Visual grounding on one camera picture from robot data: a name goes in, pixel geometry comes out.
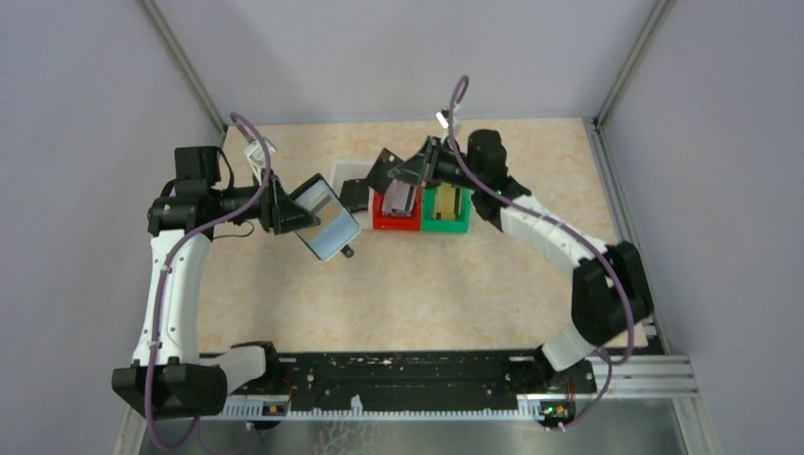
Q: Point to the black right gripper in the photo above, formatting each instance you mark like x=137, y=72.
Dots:
x=429, y=159

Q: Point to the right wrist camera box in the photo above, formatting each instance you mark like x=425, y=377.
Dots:
x=442, y=117

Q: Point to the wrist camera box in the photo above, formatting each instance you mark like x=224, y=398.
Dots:
x=442, y=117
x=256, y=155

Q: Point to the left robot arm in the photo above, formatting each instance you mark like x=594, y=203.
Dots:
x=168, y=378

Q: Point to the gold VIP card stack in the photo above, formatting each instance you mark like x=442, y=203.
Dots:
x=447, y=203

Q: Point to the black VIP card stack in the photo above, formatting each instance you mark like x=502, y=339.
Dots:
x=355, y=195

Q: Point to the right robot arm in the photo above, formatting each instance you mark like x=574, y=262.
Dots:
x=609, y=287

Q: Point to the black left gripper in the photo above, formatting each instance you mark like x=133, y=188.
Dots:
x=276, y=205

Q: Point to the silver VIP card stack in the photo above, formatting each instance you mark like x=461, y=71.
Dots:
x=399, y=200

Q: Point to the white plastic bin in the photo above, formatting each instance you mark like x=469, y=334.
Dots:
x=348, y=169

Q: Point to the grey aluminium frame rail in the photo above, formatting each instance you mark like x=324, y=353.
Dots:
x=690, y=422

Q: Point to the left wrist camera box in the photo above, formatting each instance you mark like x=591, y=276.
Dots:
x=256, y=155

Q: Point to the green plastic bin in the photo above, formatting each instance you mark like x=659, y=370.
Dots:
x=429, y=224

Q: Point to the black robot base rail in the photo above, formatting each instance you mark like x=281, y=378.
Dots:
x=408, y=386

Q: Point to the red plastic bin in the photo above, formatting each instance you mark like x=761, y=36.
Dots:
x=380, y=221

